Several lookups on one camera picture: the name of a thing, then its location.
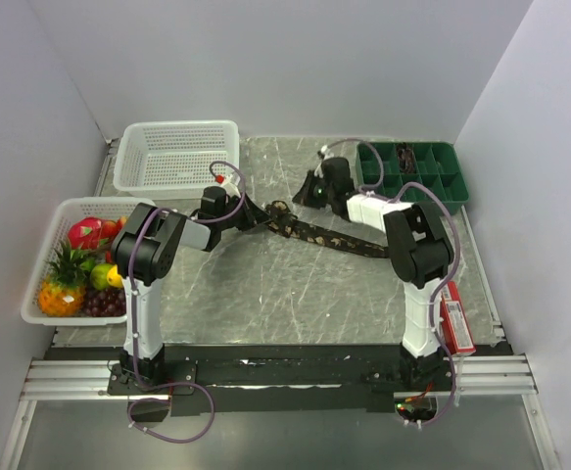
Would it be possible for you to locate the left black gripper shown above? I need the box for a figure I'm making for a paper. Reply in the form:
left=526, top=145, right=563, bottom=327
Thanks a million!
left=217, top=192, right=273, bottom=232

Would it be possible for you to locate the yellow lemon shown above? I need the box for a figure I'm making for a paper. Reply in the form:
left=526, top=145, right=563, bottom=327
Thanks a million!
left=106, top=264, right=123, bottom=289

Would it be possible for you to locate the pink dragon fruit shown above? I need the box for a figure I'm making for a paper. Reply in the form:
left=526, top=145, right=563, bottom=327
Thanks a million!
left=68, top=217, right=103, bottom=250

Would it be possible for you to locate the white fruit basket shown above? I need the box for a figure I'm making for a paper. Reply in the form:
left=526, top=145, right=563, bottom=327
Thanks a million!
left=21, top=197, right=154, bottom=327

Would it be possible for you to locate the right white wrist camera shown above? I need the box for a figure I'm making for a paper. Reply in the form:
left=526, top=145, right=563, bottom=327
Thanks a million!
left=313, top=145, right=334, bottom=178

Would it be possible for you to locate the aluminium rail frame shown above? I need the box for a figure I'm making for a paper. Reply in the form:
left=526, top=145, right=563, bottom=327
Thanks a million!
left=20, top=360, right=111, bottom=401

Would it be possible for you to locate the purple grapes bunch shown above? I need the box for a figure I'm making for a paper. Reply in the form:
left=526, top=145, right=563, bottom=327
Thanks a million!
left=82, top=287, right=126, bottom=317

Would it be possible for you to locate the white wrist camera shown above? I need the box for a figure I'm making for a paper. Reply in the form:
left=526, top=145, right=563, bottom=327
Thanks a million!
left=215, top=173, right=241, bottom=197
left=313, top=145, right=334, bottom=178

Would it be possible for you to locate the green lime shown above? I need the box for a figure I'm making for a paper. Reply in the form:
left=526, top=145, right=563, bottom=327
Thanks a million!
left=89, top=263, right=113, bottom=291

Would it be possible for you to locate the rolled brown tie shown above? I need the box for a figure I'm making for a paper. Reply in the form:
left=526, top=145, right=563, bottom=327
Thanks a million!
left=396, top=142, right=417, bottom=174

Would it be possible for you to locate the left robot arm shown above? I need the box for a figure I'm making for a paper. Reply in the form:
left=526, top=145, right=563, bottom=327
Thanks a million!
left=111, top=185, right=269, bottom=394

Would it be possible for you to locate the white perforated empty basket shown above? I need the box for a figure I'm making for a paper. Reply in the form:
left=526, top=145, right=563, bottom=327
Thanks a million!
left=113, top=120, right=240, bottom=200

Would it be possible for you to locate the red strawberries cluster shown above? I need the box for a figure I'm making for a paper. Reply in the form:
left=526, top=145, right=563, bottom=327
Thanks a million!
left=101, top=216, right=127, bottom=243

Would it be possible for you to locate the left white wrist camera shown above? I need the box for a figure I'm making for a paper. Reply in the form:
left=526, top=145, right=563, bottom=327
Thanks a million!
left=215, top=173, right=241, bottom=197

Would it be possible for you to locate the green compartment organizer tray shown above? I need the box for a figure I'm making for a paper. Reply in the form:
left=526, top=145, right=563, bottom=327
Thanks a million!
left=356, top=141, right=469, bottom=214

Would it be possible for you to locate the dark floral patterned tie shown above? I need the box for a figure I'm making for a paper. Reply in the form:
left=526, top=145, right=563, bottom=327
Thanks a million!
left=264, top=201, right=389, bottom=259

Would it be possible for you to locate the red rectangular box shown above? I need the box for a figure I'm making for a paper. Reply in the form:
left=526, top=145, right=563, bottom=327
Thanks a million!
left=440, top=281, right=476, bottom=356

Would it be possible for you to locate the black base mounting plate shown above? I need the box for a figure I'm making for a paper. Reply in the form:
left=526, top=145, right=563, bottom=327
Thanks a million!
left=108, top=344, right=452, bottom=416

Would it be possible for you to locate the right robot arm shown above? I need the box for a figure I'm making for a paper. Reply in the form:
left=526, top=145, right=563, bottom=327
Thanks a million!
left=293, top=157, right=460, bottom=391

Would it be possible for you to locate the pineapple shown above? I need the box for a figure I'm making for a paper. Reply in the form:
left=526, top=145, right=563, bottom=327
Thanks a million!
left=37, top=240, right=95, bottom=318

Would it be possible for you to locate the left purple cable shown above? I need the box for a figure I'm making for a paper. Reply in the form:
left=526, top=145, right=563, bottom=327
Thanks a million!
left=125, top=160, right=247, bottom=445

